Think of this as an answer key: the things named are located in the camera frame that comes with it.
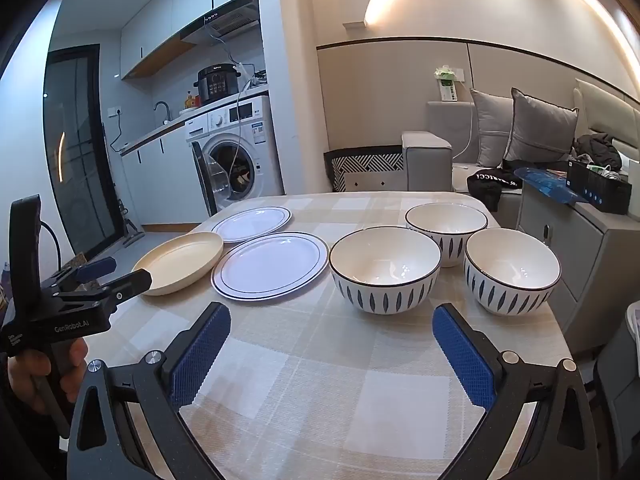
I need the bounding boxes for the person's left hand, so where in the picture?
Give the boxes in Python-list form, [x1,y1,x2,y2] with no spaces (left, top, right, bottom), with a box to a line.
[7,339,89,413]

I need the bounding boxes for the dark jacket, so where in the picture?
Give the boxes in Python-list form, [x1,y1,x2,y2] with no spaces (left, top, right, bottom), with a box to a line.
[572,132,623,171]

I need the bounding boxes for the black pressure cooker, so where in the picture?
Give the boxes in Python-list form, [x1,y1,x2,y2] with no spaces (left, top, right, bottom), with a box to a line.
[198,64,242,106]

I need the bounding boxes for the white wall cabinets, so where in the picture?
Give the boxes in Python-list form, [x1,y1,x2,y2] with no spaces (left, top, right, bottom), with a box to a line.
[120,0,213,81]

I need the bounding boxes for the white base cabinets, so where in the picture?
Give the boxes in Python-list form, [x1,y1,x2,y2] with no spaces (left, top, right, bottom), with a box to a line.
[120,125,198,226]

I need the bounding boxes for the arched wall light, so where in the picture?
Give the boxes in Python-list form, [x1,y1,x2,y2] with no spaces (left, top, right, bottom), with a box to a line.
[364,0,640,91]

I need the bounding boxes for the black framed glass door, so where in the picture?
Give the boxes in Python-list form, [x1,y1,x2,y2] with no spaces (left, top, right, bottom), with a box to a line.
[42,45,126,256]

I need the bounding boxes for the grey side cabinet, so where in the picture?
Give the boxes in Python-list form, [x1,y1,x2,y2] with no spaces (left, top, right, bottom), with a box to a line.
[515,180,640,356]

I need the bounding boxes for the blue plastic bag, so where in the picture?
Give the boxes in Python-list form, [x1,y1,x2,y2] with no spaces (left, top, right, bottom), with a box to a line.
[515,165,588,206]

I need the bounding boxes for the white washing machine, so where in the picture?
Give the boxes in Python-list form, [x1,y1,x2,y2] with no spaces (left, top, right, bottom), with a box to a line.
[185,94,281,216]

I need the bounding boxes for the grey sofa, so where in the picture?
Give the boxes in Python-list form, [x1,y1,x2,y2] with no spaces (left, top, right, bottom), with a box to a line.
[401,100,576,211]

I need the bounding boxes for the grey dining chair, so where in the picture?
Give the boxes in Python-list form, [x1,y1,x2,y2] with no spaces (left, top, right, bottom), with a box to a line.
[595,300,640,480]

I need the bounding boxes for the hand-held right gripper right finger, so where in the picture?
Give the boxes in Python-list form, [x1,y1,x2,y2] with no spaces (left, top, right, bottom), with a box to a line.
[431,302,598,480]

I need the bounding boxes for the small white rimmed plate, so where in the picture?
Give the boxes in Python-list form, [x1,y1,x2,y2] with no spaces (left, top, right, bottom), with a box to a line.
[210,206,293,244]

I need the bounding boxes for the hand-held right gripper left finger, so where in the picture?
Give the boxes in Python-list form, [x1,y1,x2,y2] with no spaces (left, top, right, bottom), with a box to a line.
[67,301,233,480]

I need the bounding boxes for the black box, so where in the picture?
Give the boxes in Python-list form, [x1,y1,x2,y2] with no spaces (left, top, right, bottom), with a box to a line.
[566,160,633,216]

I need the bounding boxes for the beige checked tablecloth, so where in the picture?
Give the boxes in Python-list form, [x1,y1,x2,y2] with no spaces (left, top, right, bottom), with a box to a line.
[107,192,576,480]

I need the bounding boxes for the large white rimmed plate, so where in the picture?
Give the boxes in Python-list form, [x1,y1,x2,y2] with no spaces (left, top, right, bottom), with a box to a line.
[211,231,330,302]

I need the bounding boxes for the black white patterned chair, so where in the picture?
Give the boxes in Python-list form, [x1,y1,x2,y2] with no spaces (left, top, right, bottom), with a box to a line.
[324,145,405,193]

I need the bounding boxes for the grey floor cleaner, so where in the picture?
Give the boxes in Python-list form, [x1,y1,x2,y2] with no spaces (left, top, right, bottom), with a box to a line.
[117,200,146,248]

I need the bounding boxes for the cream plate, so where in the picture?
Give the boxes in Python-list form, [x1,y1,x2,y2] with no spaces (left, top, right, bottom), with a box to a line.
[131,232,224,297]

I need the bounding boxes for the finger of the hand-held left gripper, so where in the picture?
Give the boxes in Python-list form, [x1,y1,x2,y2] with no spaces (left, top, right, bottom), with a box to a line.
[52,268,153,312]
[52,256,117,287]

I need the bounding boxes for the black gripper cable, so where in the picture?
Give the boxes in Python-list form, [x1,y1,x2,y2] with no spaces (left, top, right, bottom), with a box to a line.
[40,220,63,272]

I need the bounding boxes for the range hood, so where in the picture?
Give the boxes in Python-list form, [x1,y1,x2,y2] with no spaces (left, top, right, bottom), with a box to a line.
[180,0,261,46]

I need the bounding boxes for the white leaf-patterned bowl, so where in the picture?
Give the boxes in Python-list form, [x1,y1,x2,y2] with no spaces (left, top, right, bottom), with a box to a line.
[464,228,561,316]
[405,203,489,268]
[329,227,442,316]

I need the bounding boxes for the grey pillow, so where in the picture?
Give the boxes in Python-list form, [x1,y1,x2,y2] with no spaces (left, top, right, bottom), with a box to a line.
[470,88,516,168]
[502,87,580,163]

